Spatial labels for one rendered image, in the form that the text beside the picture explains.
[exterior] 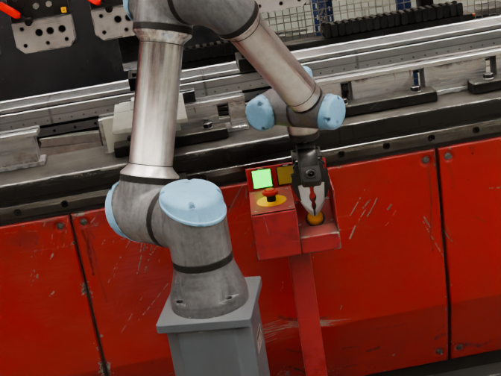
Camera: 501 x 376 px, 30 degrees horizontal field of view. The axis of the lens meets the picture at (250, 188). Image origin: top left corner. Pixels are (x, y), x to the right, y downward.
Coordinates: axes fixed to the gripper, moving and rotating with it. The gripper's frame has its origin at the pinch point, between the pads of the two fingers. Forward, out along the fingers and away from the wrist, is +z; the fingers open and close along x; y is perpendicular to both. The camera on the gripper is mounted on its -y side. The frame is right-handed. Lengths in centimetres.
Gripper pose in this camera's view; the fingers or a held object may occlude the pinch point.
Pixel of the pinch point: (314, 212)
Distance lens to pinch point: 224.7
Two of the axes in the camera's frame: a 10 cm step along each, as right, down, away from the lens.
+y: -0.5, -4.1, 9.1
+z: 1.4, 9.0, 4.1
